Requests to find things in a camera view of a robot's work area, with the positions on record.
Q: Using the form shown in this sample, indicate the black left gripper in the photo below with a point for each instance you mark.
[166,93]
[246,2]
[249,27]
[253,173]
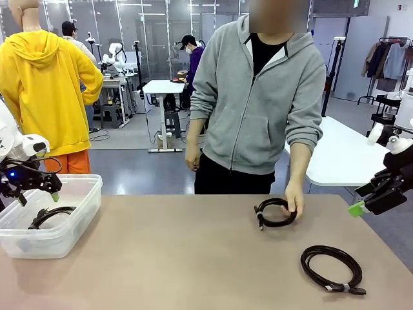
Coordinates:
[22,179]

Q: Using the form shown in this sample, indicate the clear plastic storage box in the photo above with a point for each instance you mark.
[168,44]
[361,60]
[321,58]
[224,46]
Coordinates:
[64,239]

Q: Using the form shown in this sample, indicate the background black camera tripod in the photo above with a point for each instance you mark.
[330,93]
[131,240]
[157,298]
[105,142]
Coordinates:
[93,48]

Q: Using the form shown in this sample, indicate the background robot workbench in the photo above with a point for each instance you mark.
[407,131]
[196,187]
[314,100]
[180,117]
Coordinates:
[113,84]

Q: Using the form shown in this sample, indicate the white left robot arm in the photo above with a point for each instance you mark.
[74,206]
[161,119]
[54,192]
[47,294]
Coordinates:
[6,135]

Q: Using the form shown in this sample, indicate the white cylindrical machine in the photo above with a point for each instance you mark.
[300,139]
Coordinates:
[405,109]

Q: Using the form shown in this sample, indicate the person's right forearm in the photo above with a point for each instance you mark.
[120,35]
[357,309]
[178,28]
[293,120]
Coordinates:
[192,135]

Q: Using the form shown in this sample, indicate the background person purple top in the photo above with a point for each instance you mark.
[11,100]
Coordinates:
[195,61]

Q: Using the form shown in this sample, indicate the mannequin in yellow hoodie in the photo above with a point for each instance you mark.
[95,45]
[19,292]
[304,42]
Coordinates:
[42,90]

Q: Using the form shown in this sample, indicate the background person black cap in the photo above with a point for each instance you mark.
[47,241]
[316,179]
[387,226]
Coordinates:
[69,29]

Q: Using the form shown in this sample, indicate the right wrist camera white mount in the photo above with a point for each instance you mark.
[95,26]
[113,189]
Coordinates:
[398,143]

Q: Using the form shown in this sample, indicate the person's left forearm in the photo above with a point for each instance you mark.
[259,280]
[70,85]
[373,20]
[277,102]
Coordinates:
[300,161]

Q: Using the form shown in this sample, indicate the black pole white top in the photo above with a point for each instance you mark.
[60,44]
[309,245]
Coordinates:
[329,80]

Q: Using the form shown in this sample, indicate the black stool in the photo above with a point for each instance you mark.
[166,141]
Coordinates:
[172,124]

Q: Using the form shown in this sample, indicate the grey step stool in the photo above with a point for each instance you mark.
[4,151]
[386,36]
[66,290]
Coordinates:
[111,116]

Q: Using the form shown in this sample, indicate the person in grey hoodie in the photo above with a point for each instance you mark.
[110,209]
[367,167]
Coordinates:
[251,113]

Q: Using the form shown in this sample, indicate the white standing desk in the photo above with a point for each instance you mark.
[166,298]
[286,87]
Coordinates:
[163,87]

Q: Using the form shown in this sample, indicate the large white table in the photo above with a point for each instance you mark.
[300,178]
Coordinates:
[342,151]

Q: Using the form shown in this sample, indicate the black utility cart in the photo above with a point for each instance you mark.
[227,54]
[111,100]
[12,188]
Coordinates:
[384,109]

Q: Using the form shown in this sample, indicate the person's left hand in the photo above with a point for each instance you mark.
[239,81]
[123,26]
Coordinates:
[294,198]

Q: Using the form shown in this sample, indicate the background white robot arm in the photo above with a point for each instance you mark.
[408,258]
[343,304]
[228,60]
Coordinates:
[114,53]

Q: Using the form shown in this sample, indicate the black clothes rack with coats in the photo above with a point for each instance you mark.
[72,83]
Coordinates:
[387,61]

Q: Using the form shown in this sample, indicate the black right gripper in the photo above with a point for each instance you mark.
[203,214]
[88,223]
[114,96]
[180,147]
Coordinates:
[401,171]

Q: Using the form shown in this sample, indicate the person's right hand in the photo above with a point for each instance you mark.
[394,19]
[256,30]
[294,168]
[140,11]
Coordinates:
[193,161]

